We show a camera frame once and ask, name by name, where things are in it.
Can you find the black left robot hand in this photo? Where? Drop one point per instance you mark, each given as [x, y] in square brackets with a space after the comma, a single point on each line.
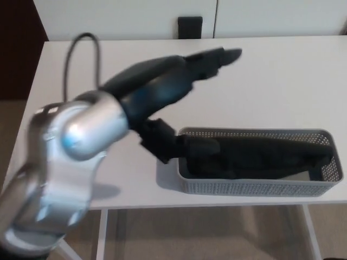
[157, 84]

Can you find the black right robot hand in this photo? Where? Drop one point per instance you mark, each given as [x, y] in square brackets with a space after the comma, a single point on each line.
[339, 258]

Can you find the black fabric pencil case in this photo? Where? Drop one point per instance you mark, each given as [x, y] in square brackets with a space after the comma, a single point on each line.
[257, 157]

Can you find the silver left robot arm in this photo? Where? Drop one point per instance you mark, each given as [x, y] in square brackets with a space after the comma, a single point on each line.
[67, 151]

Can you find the black rectangular panel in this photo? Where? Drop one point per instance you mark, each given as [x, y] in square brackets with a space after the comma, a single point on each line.
[189, 27]

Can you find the white cabinet row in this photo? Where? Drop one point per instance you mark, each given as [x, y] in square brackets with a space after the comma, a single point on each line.
[122, 16]

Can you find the grey perforated plastic basket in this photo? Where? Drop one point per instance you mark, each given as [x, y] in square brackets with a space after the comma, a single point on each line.
[244, 187]

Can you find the dark brown wooden panel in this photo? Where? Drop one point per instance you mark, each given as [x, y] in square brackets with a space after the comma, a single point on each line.
[16, 48]

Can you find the white metal table leg frame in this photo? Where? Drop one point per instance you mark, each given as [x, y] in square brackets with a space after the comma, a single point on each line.
[103, 235]
[311, 233]

